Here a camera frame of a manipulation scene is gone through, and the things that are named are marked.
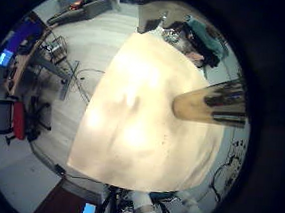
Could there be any person in teal shirt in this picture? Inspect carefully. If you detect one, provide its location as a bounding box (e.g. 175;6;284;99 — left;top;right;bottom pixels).
159;11;234;72

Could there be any grey equipment case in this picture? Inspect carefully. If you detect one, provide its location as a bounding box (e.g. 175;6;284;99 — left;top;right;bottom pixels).
46;0;115;31

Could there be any brown door frosted glass panel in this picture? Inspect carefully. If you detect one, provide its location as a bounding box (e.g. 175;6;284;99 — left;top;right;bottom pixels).
31;176;102;213

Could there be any wooden office desk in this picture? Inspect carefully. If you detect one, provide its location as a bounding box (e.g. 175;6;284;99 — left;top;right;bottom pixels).
1;23;85;104

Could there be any black red office chair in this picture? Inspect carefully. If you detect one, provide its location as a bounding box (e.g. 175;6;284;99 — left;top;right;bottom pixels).
0;98;55;150

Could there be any computer monitor purple screen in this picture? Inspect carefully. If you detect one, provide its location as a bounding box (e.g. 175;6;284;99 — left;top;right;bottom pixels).
0;15;48;72

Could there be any black floor cable tangle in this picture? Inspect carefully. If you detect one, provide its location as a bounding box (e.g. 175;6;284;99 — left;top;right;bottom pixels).
207;136;249;205

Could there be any black power brick cable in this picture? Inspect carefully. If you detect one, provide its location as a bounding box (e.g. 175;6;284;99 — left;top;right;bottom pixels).
25;140;108;186

